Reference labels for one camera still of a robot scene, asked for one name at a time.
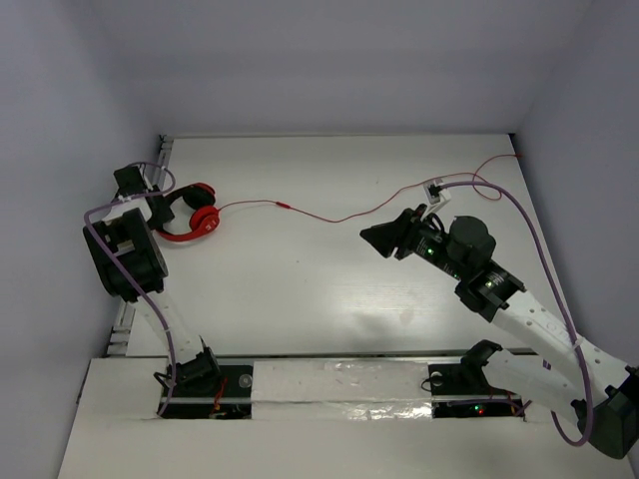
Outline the thin red headphone cable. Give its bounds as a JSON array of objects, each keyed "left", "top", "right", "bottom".
[{"left": 214, "top": 153, "right": 524, "bottom": 225}]

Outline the white foil covered block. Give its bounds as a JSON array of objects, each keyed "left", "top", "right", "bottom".
[{"left": 251, "top": 359, "right": 432, "bottom": 421}]

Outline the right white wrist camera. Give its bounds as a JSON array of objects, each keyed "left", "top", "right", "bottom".
[{"left": 423, "top": 178, "right": 451, "bottom": 217}]

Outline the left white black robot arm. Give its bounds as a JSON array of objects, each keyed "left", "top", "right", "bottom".
[{"left": 83, "top": 164, "right": 223, "bottom": 396}]

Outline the aluminium rail at front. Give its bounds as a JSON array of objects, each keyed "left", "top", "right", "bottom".
[{"left": 209, "top": 348, "right": 545, "bottom": 361}]

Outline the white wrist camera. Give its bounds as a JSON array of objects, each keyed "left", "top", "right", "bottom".
[
  {"left": 423, "top": 178, "right": 451, "bottom": 217},
  {"left": 138, "top": 162, "right": 165, "bottom": 190}
]

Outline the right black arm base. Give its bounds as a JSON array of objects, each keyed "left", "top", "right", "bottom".
[{"left": 420, "top": 363, "right": 529, "bottom": 419}]

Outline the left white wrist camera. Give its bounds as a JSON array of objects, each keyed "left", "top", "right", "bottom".
[{"left": 138, "top": 162, "right": 165, "bottom": 190}]

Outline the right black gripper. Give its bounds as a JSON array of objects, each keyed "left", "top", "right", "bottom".
[{"left": 359, "top": 204, "right": 467, "bottom": 281}]

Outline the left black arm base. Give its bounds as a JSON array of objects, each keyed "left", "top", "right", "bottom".
[{"left": 159, "top": 364, "right": 254, "bottom": 420}]

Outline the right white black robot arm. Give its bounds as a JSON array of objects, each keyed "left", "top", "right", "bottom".
[{"left": 359, "top": 209, "right": 638, "bottom": 459}]

